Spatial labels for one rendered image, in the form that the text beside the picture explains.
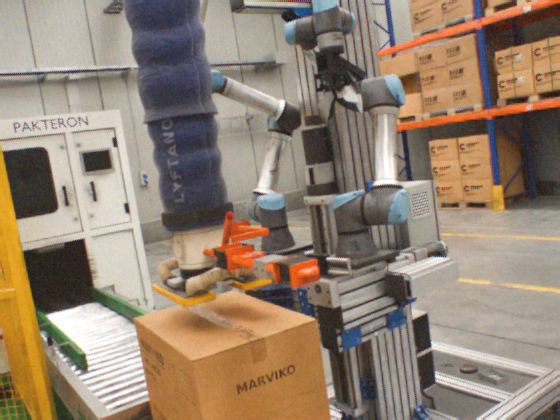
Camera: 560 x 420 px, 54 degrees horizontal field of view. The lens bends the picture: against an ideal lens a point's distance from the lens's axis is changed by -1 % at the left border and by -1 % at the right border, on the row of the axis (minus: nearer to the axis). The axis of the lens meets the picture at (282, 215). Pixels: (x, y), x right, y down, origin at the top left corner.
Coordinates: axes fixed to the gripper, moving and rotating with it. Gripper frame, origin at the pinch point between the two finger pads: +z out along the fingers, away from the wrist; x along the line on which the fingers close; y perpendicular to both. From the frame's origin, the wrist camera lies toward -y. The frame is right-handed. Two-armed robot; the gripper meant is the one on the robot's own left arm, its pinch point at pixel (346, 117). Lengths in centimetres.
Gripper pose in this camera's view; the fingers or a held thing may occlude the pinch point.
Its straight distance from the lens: 168.7
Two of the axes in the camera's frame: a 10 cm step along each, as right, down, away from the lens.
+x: 5.8, 0.1, -8.1
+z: 1.5, 9.8, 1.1
